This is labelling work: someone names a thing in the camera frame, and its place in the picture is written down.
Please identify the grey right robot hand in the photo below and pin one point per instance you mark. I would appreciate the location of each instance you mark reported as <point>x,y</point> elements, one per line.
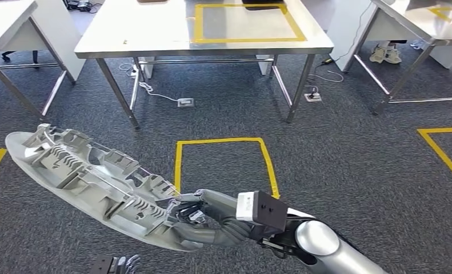
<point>218,204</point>

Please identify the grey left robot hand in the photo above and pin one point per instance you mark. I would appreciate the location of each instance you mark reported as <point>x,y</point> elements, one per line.
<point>127,264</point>

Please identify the silver plastic wheel hubcap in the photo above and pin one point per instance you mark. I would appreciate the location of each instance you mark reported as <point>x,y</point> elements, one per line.
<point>78,181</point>

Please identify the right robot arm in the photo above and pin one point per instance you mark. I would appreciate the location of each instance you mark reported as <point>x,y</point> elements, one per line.
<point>324,246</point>

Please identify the steel workbench table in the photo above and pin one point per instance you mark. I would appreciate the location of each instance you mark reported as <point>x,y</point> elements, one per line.
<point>135,30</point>

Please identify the grey floor outlet box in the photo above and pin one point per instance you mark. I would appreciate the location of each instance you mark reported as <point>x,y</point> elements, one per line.
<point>312,97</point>
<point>186,102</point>

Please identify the person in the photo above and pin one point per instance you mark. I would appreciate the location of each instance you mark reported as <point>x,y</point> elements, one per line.
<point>384,55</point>

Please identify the steel table with white panel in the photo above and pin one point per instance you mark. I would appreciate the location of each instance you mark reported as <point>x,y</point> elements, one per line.
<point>400,15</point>
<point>6,22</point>

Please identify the large yellow table tape frame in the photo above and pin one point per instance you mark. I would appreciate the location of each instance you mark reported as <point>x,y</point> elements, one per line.
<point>197,22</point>

